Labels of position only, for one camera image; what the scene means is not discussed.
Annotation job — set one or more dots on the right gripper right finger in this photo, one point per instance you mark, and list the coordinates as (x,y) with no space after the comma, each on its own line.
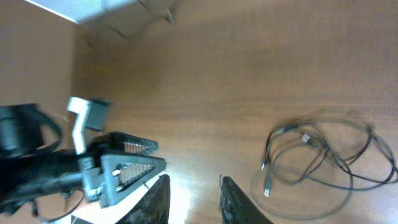
(236,207)

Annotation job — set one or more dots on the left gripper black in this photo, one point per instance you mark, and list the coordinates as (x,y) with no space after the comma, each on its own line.
(122,173)

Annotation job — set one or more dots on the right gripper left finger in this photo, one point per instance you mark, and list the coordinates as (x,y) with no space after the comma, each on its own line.
(153,207)

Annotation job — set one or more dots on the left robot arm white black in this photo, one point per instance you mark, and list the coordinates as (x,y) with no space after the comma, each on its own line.
(32,165)

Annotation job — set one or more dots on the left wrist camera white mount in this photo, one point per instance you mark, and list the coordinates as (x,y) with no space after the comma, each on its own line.
(90,114)

